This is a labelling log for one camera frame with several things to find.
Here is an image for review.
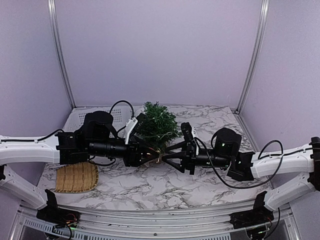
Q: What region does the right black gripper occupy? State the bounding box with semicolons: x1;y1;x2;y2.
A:
161;141;232;176

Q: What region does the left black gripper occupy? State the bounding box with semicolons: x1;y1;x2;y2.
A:
87;135;160;168

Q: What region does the clear string light wire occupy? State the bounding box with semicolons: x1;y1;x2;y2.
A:
139;109;181;141

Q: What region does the small green christmas tree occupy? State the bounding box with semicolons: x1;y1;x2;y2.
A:
137;101;182;149

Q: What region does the white plastic basket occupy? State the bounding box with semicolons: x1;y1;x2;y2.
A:
63;105;132;132

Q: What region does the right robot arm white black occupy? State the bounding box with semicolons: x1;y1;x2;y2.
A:
162;127;320;224

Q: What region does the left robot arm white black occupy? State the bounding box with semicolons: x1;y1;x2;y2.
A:
0;110;159;223

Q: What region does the woven bamboo tray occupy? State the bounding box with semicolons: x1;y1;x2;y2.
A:
55;162;99;194

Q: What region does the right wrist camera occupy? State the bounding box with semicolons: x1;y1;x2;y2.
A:
180;122;199;156

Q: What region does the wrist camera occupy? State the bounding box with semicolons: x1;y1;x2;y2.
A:
180;122;199;156
123;113;146;145

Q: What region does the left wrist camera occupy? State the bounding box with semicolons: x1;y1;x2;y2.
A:
123;113;146;145

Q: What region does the front aluminium rail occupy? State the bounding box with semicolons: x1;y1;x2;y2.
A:
5;200;302;240

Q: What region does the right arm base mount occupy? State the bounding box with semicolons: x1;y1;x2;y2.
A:
229;191;274;229

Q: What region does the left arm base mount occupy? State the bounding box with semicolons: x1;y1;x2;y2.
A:
36;189;80;225

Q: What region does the right aluminium frame post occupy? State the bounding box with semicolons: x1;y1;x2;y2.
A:
234;0;270;115

